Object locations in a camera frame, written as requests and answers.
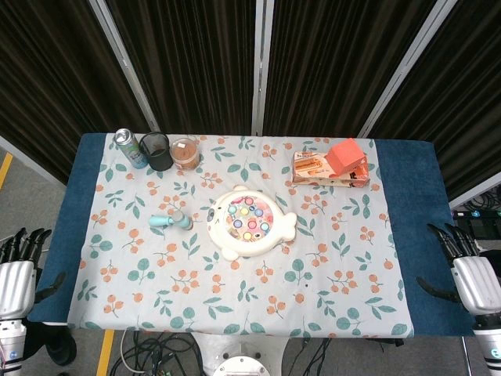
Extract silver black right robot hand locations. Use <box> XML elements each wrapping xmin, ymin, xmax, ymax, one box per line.
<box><xmin>416</xmin><ymin>222</ymin><xmax>501</xmax><ymax>331</ymax></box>

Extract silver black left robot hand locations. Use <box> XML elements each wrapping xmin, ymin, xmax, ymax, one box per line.
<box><xmin>0</xmin><ymin>228</ymin><xmax>67</xmax><ymax>319</ymax></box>

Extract teal grey toy hammer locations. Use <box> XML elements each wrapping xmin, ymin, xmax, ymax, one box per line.
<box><xmin>148</xmin><ymin>209</ymin><xmax>195</xmax><ymax>233</ymax></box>

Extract white fish toy game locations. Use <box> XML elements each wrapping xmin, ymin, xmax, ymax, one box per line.
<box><xmin>205</xmin><ymin>184</ymin><xmax>299</xmax><ymax>262</ymax></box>

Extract black rounded base foot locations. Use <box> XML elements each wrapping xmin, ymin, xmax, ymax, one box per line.
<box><xmin>27</xmin><ymin>324</ymin><xmax>78</xmax><ymax>368</ymax></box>

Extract blue table cover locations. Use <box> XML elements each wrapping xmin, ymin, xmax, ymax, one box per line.
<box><xmin>26</xmin><ymin>132</ymin><xmax>485</xmax><ymax>338</ymax></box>

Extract orange foam cube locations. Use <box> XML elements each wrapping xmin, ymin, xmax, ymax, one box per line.
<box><xmin>325</xmin><ymin>137</ymin><xmax>368</xmax><ymax>175</ymax></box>

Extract black folding screen panel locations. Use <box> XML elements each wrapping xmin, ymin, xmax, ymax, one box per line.
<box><xmin>0</xmin><ymin>0</ymin><xmax>160</xmax><ymax>186</ymax></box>
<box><xmin>104</xmin><ymin>0</ymin><xmax>264</xmax><ymax>136</ymax></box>
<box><xmin>359</xmin><ymin>0</ymin><xmax>501</xmax><ymax>201</ymax></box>
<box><xmin>262</xmin><ymin>0</ymin><xmax>448</xmax><ymax>139</ymax></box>

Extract black mesh pen holder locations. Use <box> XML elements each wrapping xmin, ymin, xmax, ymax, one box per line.
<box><xmin>138</xmin><ymin>131</ymin><xmax>175</xmax><ymax>172</ymax></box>

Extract orange biscuit box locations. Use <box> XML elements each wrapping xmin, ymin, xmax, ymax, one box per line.
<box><xmin>290</xmin><ymin>150</ymin><xmax>371</xmax><ymax>190</ymax></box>

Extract clear jar with brown contents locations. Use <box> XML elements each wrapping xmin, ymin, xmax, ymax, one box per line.
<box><xmin>168</xmin><ymin>136</ymin><xmax>202</xmax><ymax>172</ymax></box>

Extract floral print tablecloth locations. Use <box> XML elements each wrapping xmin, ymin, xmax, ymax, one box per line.
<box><xmin>65</xmin><ymin>132</ymin><xmax>416</xmax><ymax>340</ymax></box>

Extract white robot torso base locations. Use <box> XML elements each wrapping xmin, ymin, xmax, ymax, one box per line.
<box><xmin>194</xmin><ymin>331</ymin><xmax>291</xmax><ymax>376</ymax></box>

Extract white floor cable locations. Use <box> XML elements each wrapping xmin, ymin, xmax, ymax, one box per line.
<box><xmin>118</xmin><ymin>331</ymin><xmax>158</xmax><ymax>374</ymax></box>

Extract black floor cable bundle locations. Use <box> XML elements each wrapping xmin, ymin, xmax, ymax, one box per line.
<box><xmin>108</xmin><ymin>331</ymin><xmax>205</xmax><ymax>376</ymax></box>

